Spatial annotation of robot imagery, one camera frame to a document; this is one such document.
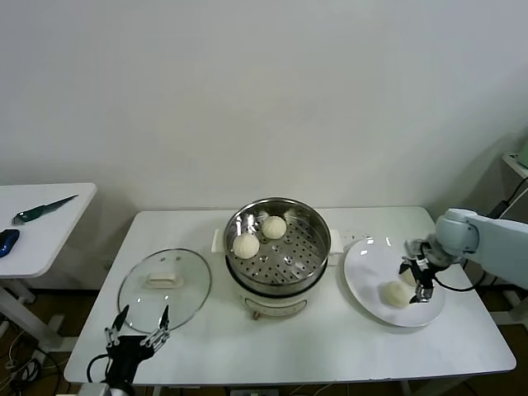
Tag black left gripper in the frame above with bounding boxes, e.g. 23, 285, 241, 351
103, 304, 172, 385

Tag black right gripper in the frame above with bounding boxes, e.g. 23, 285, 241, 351
398, 247, 441, 305

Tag glass lid with cream handle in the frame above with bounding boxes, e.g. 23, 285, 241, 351
117, 247, 213, 334

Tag stainless steel steamer basket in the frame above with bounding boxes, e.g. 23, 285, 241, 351
224, 197, 332, 290

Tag white round plate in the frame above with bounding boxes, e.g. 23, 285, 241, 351
342, 236, 448, 329

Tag white main table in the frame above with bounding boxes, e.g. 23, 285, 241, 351
64, 205, 517, 396

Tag white side table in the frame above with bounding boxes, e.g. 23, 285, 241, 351
0, 182, 98, 354

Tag white electric cooker base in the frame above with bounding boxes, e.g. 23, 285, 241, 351
210, 229, 346, 322

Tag white floor power strip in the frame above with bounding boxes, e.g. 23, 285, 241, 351
229, 387, 285, 396

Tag blue plastic object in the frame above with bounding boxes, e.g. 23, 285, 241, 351
0, 229, 21, 259

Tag pale green shelf unit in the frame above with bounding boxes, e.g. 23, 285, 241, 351
501, 125, 528, 181

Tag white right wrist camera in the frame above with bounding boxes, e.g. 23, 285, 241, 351
403, 238, 426, 259

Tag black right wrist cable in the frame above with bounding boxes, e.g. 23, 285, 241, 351
432, 267, 475, 293

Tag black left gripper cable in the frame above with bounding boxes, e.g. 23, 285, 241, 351
86, 353, 111, 384

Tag white metal frame foot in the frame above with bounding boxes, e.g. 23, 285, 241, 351
493, 286, 528, 331

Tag tangled floor cables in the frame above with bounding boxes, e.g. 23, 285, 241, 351
0, 325, 63, 393

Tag green handled knife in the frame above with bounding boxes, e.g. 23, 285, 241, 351
11, 193, 79, 227

